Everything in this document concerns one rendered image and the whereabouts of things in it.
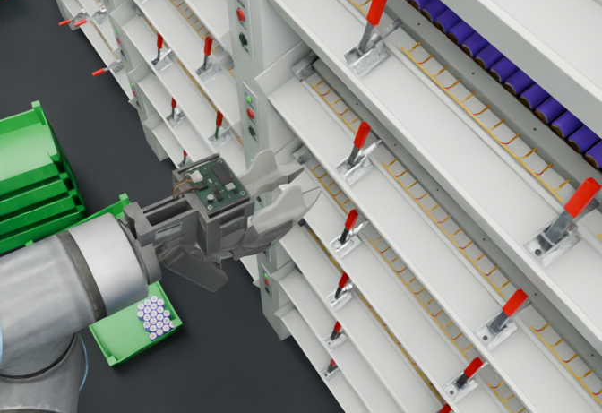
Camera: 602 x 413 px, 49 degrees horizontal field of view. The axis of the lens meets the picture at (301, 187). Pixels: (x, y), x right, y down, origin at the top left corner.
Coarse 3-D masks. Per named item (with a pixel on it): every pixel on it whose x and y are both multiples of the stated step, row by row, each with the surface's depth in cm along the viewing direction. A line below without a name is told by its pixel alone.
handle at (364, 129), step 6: (360, 126) 80; (366, 126) 80; (360, 132) 81; (366, 132) 80; (360, 138) 81; (354, 144) 83; (360, 144) 82; (354, 150) 83; (354, 156) 84; (348, 162) 85; (354, 162) 84
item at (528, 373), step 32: (288, 64) 92; (288, 96) 94; (320, 96) 93; (320, 128) 91; (320, 160) 89; (384, 160) 86; (352, 192) 86; (384, 192) 84; (416, 192) 83; (384, 224) 83; (416, 224) 82; (448, 224) 81; (416, 256) 80; (448, 256) 79; (448, 288) 78; (480, 288) 77; (512, 288) 76; (480, 320) 75; (544, 320) 73; (480, 352) 76; (512, 352) 73; (512, 384) 72; (544, 384) 71
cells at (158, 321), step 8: (152, 296) 171; (144, 304) 170; (152, 304) 170; (160, 304) 171; (144, 312) 169; (152, 312) 169; (160, 312) 170; (168, 312) 170; (144, 320) 169; (152, 320) 169; (160, 320) 169; (168, 320) 170; (144, 328) 169; (152, 328) 168; (160, 328) 169; (168, 328) 169; (152, 336) 167
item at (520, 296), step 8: (520, 288) 68; (512, 296) 68; (520, 296) 67; (512, 304) 69; (520, 304) 68; (504, 312) 70; (512, 312) 69; (496, 320) 72; (504, 320) 71; (496, 328) 72
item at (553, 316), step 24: (360, 120) 89; (384, 144) 85; (408, 168) 82; (408, 192) 83; (432, 192) 80; (432, 216) 81; (456, 216) 78; (480, 240) 76; (504, 264) 74; (528, 288) 73; (552, 312) 71; (576, 336) 70; (600, 360) 68
